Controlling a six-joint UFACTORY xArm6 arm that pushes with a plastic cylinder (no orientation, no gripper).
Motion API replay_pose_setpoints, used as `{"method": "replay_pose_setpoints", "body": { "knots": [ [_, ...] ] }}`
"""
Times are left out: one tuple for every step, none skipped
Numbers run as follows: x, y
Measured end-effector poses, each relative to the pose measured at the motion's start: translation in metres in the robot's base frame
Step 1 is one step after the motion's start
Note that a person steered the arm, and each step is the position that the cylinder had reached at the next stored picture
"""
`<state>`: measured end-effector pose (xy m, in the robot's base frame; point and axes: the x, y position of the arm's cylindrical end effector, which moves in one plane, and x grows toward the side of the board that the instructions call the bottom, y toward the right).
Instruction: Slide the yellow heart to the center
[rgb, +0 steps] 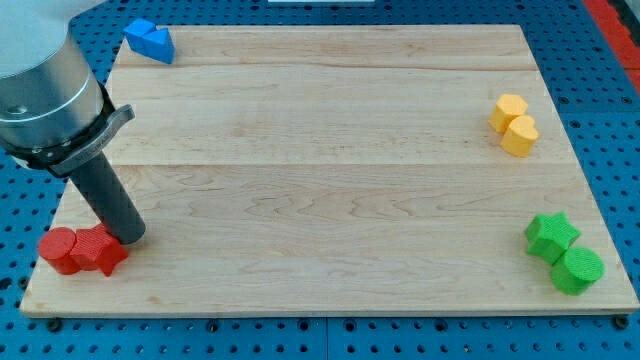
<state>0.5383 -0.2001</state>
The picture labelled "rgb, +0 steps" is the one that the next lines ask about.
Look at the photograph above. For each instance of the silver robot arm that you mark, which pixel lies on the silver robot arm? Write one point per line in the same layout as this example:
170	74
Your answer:
55	115

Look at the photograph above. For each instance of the yellow heart block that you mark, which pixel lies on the yellow heart block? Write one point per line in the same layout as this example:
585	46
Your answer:
520	136

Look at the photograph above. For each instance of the light wooden board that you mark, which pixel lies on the light wooden board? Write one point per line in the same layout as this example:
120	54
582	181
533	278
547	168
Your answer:
342	171

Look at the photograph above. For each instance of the yellow hexagon block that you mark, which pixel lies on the yellow hexagon block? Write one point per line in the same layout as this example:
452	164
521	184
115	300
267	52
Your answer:
507	108

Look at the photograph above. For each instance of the blue triangle block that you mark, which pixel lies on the blue triangle block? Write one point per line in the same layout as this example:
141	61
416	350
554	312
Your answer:
158	45

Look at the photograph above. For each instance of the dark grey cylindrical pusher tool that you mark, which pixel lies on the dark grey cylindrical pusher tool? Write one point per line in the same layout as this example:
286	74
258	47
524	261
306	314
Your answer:
101	188

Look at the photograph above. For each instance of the green star block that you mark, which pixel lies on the green star block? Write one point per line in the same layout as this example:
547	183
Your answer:
549	236

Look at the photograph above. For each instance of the red star block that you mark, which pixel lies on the red star block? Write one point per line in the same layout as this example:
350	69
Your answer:
96	249

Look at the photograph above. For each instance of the blue cube block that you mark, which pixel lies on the blue cube block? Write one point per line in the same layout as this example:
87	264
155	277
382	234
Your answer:
135	32

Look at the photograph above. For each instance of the green cylinder block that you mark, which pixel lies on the green cylinder block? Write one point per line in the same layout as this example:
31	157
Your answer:
577	270

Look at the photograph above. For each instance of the red cylinder block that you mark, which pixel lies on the red cylinder block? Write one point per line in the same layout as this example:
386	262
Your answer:
55	248

